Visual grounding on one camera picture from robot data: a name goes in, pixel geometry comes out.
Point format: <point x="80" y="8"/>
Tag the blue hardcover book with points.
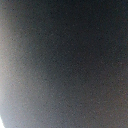
<point x="70" y="60"/>

